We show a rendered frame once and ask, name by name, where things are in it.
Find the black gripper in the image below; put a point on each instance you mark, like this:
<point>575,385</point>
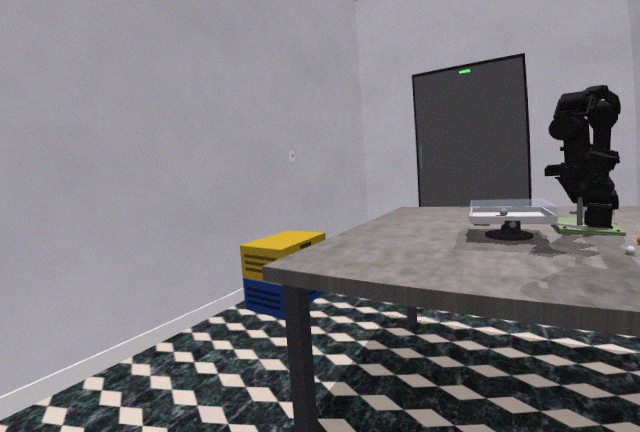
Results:
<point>567,171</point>

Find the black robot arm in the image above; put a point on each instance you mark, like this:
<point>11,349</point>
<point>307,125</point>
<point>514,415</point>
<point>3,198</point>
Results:
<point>568,127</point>

